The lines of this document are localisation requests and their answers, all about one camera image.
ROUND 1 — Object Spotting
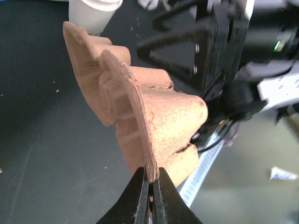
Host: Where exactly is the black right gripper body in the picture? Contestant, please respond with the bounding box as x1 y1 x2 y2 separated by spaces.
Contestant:
196 0 299 140

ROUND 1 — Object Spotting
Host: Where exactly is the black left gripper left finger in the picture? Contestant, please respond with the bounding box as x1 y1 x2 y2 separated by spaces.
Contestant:
97 167 150 224

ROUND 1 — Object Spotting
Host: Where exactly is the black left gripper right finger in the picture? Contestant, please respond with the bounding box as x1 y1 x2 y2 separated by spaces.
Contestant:
152 169 202 224

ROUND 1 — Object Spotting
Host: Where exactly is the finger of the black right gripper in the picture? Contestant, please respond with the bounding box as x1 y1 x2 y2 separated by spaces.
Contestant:
152 0 210 28
136 21 220 94

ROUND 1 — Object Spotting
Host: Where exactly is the brown pulp cup carrier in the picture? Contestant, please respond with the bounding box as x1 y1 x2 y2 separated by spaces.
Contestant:
63 21 208 186

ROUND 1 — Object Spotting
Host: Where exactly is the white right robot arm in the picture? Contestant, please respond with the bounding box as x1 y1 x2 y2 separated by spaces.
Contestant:
137 0 299 144

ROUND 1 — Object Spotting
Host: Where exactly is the white slotted cable rail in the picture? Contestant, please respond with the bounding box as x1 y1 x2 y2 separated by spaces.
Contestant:
179 140 224 208

